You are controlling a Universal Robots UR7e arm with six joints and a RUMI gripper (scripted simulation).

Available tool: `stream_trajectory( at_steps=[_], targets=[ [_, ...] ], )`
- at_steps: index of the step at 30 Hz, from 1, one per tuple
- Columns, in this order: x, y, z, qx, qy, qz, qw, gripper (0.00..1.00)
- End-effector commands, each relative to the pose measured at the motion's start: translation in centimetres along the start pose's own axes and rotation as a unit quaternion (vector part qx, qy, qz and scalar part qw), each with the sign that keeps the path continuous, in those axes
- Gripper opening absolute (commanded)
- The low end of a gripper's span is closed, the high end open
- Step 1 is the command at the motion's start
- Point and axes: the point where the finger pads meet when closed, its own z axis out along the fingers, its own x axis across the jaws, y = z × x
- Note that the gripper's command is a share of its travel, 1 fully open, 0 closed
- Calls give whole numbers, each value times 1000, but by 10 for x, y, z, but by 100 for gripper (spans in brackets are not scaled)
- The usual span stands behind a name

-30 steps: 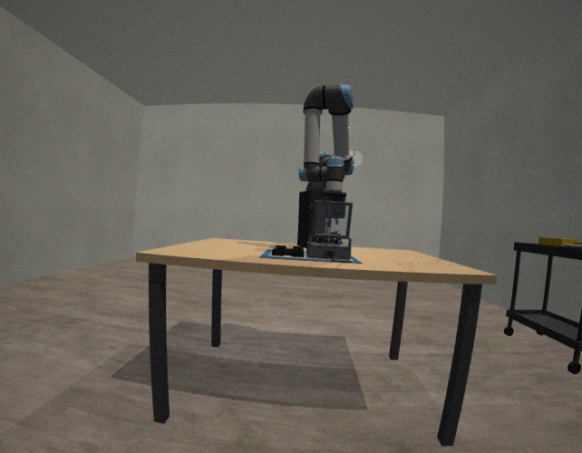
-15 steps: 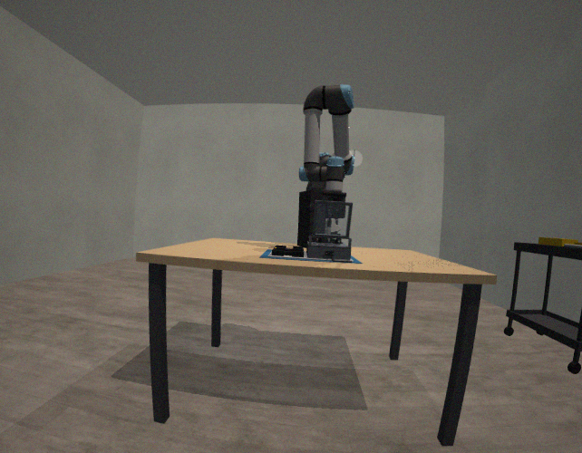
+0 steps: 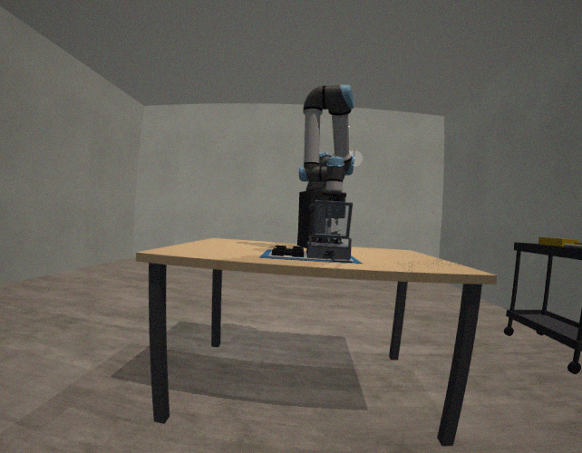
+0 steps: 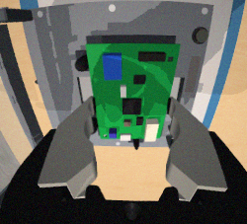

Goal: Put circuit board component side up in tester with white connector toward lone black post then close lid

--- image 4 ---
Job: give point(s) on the green circuit board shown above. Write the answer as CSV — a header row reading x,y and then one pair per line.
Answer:
x,y
131,84

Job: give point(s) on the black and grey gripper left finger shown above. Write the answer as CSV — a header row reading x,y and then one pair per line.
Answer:
x,y
60,168

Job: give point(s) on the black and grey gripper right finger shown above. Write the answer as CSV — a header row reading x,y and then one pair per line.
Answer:
x,y
202,168

